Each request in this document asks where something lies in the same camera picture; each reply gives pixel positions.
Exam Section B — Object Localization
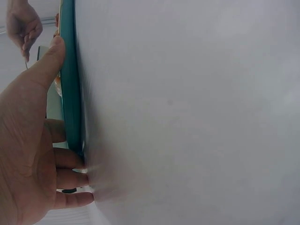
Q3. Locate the person's left hand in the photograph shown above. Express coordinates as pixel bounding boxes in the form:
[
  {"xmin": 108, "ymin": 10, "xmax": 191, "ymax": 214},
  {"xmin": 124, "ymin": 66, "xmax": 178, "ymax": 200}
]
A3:
[{"xmin": 0, "ymin": 36, "xmax": 95, "ymax": 225}]

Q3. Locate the person's right hand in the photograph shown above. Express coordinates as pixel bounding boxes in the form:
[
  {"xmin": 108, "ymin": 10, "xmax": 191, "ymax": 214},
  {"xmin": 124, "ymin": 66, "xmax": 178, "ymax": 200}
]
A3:
[{"xmin": 6, "ymin": 0, "xmax": 44, "ymax": 63}]

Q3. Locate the teal printed cardboard box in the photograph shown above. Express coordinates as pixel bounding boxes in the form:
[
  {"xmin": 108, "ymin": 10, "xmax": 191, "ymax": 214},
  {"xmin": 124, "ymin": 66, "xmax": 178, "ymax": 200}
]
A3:
[{"xmin": 37, "ymin": 0, "xmax": 86, "ymax": 157}]

